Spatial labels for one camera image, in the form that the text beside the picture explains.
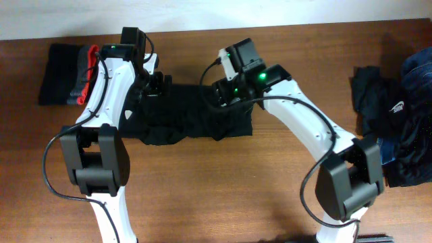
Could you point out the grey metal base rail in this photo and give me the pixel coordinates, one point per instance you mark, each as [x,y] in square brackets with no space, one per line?
[375,239]

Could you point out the light blue garment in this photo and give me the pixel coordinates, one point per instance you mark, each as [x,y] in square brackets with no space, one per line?
[387,149]

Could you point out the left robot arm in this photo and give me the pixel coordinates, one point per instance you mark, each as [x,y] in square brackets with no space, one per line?
[96,158]

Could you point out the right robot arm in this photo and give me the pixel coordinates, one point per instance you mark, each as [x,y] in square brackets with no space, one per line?
[350,176]

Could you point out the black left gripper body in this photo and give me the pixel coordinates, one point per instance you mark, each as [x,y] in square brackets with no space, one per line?
[153,85]

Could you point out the black t-shirt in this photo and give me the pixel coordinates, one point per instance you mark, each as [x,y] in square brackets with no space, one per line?
[182,113]

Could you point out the black clothes pile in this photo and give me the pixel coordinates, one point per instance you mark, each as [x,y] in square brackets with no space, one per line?
[385,111]

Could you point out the blue denim garment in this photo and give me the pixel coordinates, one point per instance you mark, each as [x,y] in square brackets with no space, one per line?
[416,77]

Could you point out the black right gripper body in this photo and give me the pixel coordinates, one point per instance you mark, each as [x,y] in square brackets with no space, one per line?
[232,90]

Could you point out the black garment red band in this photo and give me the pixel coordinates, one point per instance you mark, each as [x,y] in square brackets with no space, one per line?
[68,74]

